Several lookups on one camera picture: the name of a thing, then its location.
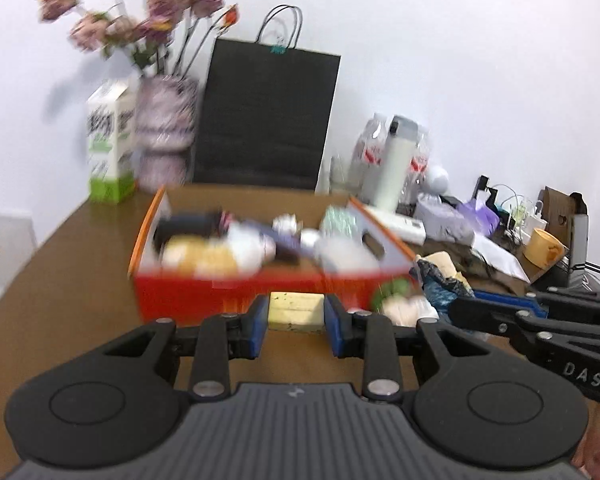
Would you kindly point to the beige block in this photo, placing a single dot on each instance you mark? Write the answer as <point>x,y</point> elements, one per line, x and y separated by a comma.
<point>442,262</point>

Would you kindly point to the white flat board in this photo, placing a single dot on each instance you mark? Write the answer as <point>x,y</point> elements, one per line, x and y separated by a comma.
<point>5,250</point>

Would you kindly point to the white paper sheet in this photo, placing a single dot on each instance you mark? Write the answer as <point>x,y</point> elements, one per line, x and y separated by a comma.
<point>500,257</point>

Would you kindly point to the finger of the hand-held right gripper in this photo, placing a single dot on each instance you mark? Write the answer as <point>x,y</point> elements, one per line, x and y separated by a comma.
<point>490,320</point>
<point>535,304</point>

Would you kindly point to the white power strip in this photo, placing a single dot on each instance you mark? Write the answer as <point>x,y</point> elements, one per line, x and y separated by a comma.
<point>400,225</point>

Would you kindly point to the white and green milk carton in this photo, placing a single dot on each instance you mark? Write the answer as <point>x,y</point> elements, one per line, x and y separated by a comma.
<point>107,145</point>

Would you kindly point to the black phone stand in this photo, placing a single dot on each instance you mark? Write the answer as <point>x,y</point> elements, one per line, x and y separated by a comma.
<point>485,190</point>

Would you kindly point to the white tissue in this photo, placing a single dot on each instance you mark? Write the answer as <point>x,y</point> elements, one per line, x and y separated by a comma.
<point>285,222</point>

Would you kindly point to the black paper bag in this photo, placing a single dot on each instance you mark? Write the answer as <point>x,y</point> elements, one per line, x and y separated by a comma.
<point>265,110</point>

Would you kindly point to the pale green bubble bag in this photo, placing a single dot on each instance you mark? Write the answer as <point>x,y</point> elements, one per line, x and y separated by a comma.
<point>340,220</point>

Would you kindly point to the pale rounded object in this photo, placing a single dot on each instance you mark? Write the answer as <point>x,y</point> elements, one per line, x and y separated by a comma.
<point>410,310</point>

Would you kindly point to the clear glass cup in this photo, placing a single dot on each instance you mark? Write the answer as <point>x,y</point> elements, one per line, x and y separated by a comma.
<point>337,175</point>

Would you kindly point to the purple wipes pack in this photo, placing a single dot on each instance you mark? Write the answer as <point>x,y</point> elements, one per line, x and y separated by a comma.
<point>480,212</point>

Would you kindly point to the white round speaker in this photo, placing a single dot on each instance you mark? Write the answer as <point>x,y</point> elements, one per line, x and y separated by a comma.
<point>437,179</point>

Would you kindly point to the brown wooden desktop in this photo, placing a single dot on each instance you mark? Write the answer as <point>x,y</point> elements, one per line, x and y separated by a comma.
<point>80,285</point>

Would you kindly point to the dark blue zipper pouch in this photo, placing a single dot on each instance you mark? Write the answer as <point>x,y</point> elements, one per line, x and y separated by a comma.
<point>185,225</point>

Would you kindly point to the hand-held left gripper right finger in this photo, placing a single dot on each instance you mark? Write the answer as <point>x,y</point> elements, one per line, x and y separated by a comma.
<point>334,330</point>

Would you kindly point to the brown cardboard box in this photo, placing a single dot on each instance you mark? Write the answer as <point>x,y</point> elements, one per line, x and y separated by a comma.
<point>560,210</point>

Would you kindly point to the mottled purple vase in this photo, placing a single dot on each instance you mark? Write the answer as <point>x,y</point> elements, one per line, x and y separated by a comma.
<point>162,130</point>

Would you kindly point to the white and yellow plush sheep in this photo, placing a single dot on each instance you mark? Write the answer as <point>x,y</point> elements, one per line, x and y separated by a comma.
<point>205,257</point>

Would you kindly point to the dark blue plastic bag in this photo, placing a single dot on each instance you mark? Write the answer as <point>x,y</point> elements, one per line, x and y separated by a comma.
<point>440,287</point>

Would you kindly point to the teal binder clip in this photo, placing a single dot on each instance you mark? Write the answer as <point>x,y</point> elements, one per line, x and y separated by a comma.
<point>278,50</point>

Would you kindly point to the clear water bottle red label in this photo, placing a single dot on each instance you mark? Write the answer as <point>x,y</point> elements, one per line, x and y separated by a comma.
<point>421,160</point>
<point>370,150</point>

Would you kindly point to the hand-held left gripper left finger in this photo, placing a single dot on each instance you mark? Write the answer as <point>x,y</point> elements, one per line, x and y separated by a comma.
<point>259,330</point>

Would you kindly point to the white ribbed bottle cap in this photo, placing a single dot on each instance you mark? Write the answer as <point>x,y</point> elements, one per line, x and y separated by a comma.
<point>310,239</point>

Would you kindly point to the red cardboard box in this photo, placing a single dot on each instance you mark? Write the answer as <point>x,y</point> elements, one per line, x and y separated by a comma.
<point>190,295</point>

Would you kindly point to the person's right hand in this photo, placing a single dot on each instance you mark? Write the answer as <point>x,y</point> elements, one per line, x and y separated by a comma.
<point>597,455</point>

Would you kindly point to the yellow sponge block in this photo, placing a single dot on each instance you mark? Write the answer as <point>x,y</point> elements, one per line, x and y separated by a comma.
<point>295,310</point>

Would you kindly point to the dried pink flowers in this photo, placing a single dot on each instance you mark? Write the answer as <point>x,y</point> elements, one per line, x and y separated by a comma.
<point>160,7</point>

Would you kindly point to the white thermos bottle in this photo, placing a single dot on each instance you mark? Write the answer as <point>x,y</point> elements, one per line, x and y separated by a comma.
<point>392,165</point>

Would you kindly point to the yellow cup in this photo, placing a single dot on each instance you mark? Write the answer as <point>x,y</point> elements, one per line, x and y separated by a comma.
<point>542,247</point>

